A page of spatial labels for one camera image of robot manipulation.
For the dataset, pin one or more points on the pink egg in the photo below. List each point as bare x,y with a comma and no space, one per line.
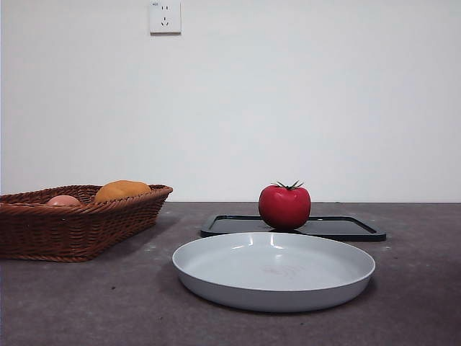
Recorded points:
64,200

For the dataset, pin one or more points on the red tomato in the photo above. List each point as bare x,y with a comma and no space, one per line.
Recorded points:
284,209

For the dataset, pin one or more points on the white wall socket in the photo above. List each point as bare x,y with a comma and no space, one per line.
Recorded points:
165,18

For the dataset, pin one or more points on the brown wicker basket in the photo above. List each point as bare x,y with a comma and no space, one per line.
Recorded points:
72,230

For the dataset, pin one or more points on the black rectangular tray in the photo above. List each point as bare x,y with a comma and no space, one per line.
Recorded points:
342,227

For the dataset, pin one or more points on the grey round plate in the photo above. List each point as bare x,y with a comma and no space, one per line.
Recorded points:
267,277

